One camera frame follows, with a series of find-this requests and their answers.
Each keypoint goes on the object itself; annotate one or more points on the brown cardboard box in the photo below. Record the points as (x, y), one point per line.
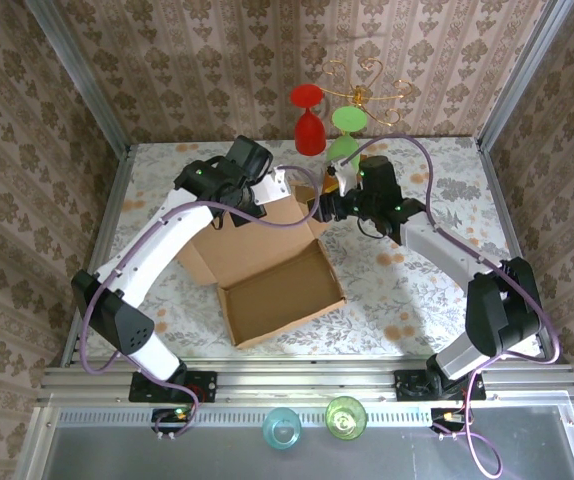
(277, 295)

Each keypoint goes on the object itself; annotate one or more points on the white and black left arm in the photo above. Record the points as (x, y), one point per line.
(167, 240)

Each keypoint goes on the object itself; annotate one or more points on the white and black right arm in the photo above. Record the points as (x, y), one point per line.
(437, 245)

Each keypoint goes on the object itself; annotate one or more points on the red plastic goblet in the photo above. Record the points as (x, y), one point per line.
(309, 132)

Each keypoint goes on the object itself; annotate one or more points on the green plastic goblet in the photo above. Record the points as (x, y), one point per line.
(349, 117)

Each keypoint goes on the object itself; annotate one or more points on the floral patterned table cover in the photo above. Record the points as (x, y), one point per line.
(392, 300)

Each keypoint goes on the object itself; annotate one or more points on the green transparent cup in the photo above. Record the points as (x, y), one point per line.
(345, 419)

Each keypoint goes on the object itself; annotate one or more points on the blue transparent cup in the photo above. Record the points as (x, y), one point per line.
(282, 429)

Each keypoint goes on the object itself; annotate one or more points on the small black circuit board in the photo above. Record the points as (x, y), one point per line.
(172, 419)
(449, 419)

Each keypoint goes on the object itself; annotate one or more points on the aluminium side rail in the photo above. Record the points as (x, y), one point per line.
(117, 200)
(497, 200)

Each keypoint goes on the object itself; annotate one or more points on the aluminium frame post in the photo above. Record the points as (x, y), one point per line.
(522, 70)
(82, 75)

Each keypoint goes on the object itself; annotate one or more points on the aluminium mounting rail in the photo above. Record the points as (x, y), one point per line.
(307, 385)

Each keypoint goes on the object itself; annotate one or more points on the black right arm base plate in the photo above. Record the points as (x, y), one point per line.
(412, 387)

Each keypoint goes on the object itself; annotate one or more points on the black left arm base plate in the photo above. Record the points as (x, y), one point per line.
(207, 386)

